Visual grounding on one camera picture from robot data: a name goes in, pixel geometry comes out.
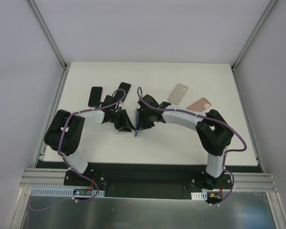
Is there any black phone clear case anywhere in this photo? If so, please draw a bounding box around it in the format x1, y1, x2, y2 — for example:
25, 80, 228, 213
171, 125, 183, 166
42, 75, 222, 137
134, 108, 143, 137

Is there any phone from beige case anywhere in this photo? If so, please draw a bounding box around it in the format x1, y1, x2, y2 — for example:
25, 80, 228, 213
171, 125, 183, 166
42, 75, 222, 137
114, 82, 131, 102

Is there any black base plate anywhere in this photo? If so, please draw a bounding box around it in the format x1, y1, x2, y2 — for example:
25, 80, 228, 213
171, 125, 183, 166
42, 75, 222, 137
63, 163, 233, 200

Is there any pink phone case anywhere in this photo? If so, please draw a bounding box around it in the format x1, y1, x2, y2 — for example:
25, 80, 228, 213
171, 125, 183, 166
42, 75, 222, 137
186, 97, 211, 112

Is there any aluminium frame post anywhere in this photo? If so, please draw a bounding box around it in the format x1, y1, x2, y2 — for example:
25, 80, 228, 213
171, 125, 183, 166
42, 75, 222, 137
231, 0, 278, 73
26, 0, 69, 70

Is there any right aluminium frame post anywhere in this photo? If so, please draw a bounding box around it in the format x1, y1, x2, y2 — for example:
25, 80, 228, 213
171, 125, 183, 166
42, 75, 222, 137
231, 0, 278, 73

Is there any right white cable duct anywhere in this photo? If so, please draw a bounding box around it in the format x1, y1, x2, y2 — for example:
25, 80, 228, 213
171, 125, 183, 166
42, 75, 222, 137
191, 192, 208, 201

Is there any left white cable duct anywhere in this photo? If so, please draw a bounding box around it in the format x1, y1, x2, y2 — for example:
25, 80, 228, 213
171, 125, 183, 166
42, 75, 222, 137
31, 187, 105, 198

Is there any left aluminium frame post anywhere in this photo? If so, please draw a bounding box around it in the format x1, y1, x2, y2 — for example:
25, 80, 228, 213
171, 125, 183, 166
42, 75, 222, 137
26, 0, 69, 70

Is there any white cable duct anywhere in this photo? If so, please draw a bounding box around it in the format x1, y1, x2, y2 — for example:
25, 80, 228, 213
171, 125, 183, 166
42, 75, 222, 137
191, 192, 208, 201
31, 187, 105, 198

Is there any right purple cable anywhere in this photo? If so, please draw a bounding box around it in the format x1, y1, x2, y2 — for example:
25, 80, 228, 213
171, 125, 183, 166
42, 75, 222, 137
136, 86, 248, 206

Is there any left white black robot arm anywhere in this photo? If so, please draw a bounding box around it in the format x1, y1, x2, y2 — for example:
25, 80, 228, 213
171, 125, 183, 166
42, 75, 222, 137
44, 95, 134, 186

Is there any beige phone case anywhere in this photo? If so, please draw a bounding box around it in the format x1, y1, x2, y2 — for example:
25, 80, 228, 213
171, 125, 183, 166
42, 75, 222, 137
167, 83, 188, 105

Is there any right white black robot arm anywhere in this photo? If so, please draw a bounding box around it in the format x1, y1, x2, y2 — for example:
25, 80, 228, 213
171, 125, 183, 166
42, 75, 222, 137
135, 94, 234, 190

